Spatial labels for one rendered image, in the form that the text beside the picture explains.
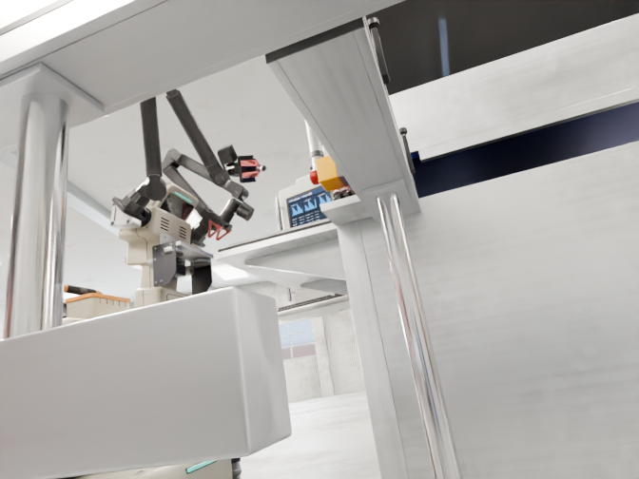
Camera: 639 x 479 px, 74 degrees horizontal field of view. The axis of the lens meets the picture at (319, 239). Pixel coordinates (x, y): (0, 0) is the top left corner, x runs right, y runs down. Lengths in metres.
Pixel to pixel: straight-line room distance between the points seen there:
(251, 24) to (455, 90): 0.86
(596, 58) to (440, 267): 0.66
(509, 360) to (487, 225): 0.32
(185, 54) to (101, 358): 0.34
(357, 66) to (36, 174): 0.39
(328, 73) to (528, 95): 0.78
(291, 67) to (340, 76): 0.07
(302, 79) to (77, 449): 0.46
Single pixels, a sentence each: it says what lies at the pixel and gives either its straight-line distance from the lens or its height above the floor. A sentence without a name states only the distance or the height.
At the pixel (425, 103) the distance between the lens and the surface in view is 1.28.
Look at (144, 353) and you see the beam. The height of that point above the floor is 0.51.
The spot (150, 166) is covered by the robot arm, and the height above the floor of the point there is 1.29.
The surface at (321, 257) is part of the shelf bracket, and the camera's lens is 1.28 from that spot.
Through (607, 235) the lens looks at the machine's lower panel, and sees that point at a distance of 1.16.
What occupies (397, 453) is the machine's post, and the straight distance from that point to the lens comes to 1.12.
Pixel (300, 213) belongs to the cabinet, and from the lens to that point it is 2.39.
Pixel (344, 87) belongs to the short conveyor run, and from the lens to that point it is 0.62.
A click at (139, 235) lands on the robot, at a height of 1.10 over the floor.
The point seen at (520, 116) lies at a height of 1.03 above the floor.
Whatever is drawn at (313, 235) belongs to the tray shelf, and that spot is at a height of 0.86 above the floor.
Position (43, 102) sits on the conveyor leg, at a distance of 0.60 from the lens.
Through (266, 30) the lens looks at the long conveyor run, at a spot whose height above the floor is 0.84.
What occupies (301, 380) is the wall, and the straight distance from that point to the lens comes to 11.68.
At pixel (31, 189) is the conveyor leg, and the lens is 0.54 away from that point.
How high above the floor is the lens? 0.47
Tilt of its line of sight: 18 degrees up
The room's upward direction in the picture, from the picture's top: 9 degrees counter-clockwise
